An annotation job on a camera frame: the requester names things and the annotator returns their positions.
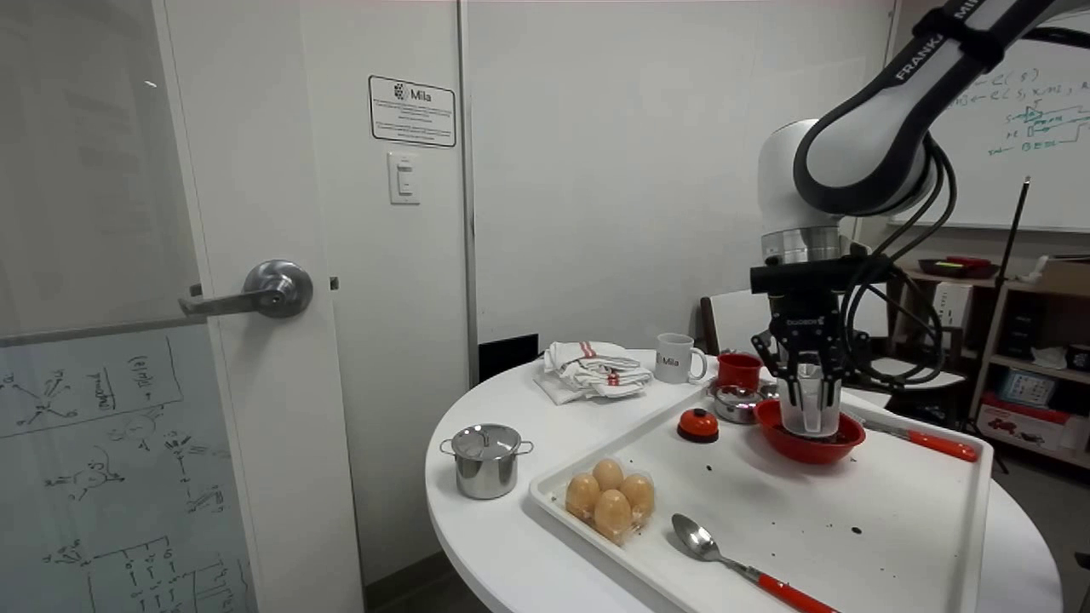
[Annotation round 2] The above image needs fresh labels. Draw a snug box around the white cloth red print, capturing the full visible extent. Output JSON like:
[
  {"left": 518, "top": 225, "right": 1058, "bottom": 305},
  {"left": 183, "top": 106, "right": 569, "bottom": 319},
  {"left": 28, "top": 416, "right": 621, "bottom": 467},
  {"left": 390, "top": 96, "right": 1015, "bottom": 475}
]
[{"left": 533, "top": 338, "right": 656, "bottom": 409}]

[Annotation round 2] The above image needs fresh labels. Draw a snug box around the white mug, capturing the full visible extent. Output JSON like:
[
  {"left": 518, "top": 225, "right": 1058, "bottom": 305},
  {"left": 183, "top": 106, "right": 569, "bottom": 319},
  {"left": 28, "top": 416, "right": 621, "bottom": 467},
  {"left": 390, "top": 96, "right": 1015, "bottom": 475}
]
[{"left": 651, "top": 330, "right": 709, "bottom": 390}]

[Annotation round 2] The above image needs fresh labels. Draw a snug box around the brown egg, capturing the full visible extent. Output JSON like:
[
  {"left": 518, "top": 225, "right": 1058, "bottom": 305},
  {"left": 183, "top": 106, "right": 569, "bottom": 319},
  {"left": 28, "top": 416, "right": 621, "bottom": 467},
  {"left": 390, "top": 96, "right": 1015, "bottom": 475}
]
[
  {"left": 588, "top": 458, "right": 630, "bottom": 494},
  {"left": 563, "top": 475, "right": 604, "bottom": 524},
  {"left": 588, "top": 489, "right": 635, "bottom": 546},
  {"left": 616, "top": 469, "right": 656, "bottom": 524}
]

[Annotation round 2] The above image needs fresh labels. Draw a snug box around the silver door lever handle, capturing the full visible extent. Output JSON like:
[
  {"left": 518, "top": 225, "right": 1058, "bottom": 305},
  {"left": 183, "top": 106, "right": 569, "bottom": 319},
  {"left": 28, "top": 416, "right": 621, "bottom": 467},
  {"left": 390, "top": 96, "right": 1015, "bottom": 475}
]
[{"left": 175, "top": 259, "right": 316, "bottom": 323}]

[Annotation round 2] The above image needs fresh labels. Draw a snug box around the white chair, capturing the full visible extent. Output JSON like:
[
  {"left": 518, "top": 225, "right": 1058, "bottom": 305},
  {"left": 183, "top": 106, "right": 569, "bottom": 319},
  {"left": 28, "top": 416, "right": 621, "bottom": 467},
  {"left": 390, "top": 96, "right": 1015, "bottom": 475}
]
[
  {"left": 843, "top": 272, "right": 969, "bottom": 401},
  {"left": 703, "top": 282, "right": 782, "bottom": 360}
]

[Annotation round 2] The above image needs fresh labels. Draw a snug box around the metal spoon red handle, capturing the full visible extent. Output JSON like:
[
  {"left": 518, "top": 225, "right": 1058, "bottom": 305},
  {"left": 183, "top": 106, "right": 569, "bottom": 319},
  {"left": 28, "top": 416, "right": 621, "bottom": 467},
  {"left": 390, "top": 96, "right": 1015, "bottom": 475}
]
[{"left": 668, "top": 510, "right": 839, "bottom": 613}]

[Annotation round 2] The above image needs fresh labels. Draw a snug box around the thin black pole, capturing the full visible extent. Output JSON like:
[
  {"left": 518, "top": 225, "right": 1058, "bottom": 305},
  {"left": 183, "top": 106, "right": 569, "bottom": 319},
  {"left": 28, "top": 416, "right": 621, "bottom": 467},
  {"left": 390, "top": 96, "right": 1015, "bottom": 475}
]
[{"left": 995, "top": 177, "right": 1034, "bottom": 385}]

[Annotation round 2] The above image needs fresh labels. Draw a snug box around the grey wall joint strip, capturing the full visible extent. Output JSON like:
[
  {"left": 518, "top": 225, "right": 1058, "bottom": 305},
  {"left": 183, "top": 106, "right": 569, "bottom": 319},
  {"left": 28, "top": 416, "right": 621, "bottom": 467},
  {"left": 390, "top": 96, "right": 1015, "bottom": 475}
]
[{"left": 451, "top": 0, "right": 482, "bottom": 390}]

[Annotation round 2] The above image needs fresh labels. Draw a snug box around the clear plastic egg pack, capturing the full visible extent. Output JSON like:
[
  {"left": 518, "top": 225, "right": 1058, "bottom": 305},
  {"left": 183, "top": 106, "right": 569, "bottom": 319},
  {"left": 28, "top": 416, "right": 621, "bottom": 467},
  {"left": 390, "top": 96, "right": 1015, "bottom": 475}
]
[{"left": 563, "top": 454, "right": 659, "bottom": 548}]

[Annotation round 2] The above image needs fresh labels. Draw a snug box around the red flat tray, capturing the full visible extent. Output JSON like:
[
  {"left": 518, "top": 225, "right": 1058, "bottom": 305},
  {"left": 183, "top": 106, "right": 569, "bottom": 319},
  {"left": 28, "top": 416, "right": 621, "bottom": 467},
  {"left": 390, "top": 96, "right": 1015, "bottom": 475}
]
[{"left": 917, "top": 256, "right": 1001, "bottom": 282}]

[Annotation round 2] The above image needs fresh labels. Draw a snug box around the white plastic tray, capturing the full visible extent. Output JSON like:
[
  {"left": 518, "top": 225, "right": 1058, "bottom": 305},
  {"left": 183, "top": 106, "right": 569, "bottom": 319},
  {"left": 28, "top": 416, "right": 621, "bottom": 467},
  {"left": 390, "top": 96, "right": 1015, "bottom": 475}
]
[{"left": 522, "top": 369, "right": 999, "bottom": 613}]

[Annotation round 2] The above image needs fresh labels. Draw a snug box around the white wall sign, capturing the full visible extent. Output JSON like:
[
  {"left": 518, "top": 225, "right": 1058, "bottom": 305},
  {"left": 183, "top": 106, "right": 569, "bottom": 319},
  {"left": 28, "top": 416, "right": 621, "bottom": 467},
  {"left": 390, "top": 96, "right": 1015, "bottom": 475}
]
[{"left": 364, "top": 72, "right": 460, "bottom": 149}]

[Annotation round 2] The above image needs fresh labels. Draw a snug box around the frosted glass wall panel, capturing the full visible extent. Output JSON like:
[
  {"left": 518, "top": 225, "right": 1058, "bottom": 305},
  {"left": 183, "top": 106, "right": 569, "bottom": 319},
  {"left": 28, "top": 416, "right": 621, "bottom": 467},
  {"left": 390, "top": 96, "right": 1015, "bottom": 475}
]
[{"left": 0, "top": 0, "right": 257, "bottom": 613}]

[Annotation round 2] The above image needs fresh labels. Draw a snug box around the white door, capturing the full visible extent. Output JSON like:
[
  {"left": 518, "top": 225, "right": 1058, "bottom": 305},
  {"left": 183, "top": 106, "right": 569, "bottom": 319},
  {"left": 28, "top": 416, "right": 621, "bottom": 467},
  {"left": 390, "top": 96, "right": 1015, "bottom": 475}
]
[{"left": 150, "top": 0, "right": 367, "bottom": 613}]

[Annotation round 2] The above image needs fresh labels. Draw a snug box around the red white box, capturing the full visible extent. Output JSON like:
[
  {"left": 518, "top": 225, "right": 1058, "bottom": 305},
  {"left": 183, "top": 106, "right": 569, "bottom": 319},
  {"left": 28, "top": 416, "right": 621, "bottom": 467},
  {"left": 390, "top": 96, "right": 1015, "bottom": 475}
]
[{"left": 978, "top": 390, "right": 1090, "bottom": 459}]

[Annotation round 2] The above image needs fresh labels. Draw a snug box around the small red cup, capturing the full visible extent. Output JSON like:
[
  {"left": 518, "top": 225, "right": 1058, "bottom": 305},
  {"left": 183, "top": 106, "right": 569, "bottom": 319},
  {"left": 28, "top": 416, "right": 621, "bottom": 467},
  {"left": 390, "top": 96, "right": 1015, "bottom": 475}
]
[{"left": 716, "top": 350, "right": 765, "bottom": 394}]

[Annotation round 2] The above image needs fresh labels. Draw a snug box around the red bowl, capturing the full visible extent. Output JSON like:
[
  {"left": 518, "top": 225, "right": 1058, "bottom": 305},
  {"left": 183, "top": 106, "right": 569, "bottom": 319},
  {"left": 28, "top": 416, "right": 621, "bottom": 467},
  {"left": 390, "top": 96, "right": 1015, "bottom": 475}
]
[{"left": 753, "top": 394, "right": 869, "bottom": 469}]

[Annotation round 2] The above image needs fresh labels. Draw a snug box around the white light switch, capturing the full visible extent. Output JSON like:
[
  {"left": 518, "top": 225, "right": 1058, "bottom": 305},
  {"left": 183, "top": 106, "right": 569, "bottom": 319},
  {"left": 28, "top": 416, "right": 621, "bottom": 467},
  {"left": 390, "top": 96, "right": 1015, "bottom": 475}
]
[{"left": 383, "top": 149, "right": 421, "bottom": 208}]

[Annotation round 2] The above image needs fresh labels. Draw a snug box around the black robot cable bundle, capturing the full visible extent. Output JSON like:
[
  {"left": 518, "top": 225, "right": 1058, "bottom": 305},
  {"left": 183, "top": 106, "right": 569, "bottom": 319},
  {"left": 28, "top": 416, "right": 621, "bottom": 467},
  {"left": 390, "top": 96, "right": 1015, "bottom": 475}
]
[{"left": 843, "top": 141, "right": 959, "bottom": 400}]

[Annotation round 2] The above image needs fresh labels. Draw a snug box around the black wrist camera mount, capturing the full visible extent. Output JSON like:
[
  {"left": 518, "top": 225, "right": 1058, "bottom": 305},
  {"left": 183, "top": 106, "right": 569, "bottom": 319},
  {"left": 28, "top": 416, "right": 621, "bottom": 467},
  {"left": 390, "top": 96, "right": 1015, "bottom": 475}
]
[{"left": 745, "top": 256, "right": 879, "bottom": 301}]

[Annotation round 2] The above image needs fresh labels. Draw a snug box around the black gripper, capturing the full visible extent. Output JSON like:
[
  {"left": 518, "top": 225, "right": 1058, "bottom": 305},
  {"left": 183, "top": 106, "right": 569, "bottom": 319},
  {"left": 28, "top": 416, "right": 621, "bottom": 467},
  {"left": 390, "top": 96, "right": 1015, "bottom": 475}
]
[{"left": 758, "top": 289, "right": 853, "bottom": 433}]

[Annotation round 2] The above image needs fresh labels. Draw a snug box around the small steel pot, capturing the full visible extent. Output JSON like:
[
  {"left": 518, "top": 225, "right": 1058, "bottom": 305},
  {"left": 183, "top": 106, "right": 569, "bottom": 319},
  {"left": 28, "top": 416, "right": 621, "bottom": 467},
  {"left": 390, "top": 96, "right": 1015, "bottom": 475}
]
[{"left": 439, "top": 424, "right": 539, "bottom": 504}]

